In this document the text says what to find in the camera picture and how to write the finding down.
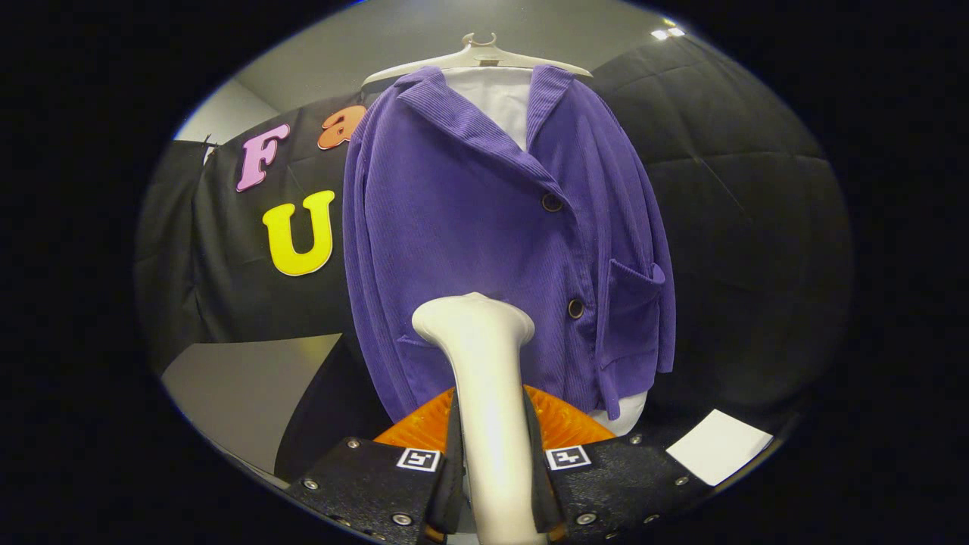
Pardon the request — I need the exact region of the grey cabinet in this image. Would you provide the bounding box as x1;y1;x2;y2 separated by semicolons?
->
161;333;383;483

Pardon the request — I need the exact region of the purple corduroy jacket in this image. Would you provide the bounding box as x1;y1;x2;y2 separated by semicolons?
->
342;64;677;425

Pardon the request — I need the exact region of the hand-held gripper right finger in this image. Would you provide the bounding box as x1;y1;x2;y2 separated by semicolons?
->
522;385;712;545

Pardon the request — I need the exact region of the white flat sheet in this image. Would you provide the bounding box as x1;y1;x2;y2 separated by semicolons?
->
666;409;774;487

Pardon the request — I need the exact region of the white inner shirt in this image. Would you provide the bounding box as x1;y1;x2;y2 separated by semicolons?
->
443;67;648;438

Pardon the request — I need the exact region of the white garment steamer head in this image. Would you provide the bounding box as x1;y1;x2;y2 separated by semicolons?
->
412;292;547;545

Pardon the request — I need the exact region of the white clothes hanger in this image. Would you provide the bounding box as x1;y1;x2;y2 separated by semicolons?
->
362;32;594;88

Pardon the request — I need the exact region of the black backdrop cloth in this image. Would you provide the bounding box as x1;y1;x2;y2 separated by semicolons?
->
136;140;209;372
193;91;379;341
590;34;856;425

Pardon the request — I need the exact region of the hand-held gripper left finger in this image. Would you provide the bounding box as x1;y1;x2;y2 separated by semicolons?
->
286;388;467;545

